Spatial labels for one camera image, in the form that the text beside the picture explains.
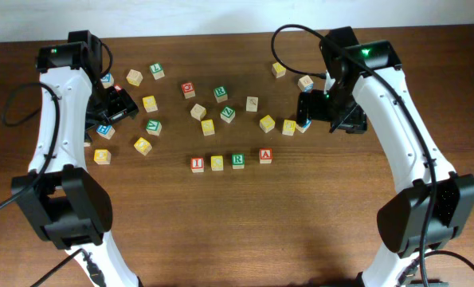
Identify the yellow letter E block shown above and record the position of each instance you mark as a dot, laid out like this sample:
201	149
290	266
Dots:
289	127

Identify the plain tilted wooden block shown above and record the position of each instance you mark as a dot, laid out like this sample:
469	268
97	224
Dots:
198	112

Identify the wooden block blue D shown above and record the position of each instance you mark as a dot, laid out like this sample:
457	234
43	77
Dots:
305	83

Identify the green letter V block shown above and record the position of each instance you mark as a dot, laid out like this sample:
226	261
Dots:
154	127

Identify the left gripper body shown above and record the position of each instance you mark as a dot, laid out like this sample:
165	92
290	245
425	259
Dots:
110	105

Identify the green letter L block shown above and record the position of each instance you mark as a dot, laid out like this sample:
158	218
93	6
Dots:
157	71

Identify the yellow letter C block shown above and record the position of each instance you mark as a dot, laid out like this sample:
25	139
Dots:
217	163

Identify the yellow letter S block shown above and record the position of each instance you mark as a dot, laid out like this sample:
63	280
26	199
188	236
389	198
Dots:
208	128

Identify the red letter I block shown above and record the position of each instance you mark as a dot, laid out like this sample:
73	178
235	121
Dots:
197	165

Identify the white picture block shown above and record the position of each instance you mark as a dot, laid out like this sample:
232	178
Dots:
252	104

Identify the red letter Q block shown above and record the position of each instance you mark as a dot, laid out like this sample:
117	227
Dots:
188	90

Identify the yellow block top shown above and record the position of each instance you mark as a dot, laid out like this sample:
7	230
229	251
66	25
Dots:
278	70

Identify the green R block upper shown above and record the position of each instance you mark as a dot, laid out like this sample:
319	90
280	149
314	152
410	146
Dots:
220	94

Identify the yellow block bottom left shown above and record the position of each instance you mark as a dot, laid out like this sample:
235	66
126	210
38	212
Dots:
102	156

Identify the green letter R block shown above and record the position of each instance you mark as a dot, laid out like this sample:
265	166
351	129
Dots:
238	161

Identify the yellow block upper left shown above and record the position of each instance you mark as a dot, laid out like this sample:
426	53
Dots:
150	104

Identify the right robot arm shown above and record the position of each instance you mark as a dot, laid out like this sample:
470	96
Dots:
365	87

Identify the blue letter S block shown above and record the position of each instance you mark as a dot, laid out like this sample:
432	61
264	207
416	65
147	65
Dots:
107	80

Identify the red letter A block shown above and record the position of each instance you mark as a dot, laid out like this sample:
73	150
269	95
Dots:
265	155

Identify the blue H block tilted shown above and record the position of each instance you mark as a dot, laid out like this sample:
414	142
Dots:
106	131

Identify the green letter Z block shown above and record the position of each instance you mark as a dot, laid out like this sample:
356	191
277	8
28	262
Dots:
228	114

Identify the yellow tilted block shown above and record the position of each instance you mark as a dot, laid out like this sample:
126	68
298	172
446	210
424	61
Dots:
267	124
142	146

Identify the yellow tilted centre block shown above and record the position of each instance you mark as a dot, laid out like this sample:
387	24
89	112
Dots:
267	124

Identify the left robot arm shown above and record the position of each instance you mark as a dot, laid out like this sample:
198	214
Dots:
62	202

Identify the blue letter L block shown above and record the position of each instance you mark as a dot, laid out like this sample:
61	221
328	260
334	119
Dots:
303	128

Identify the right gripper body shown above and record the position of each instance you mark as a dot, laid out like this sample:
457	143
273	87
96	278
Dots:
332	107

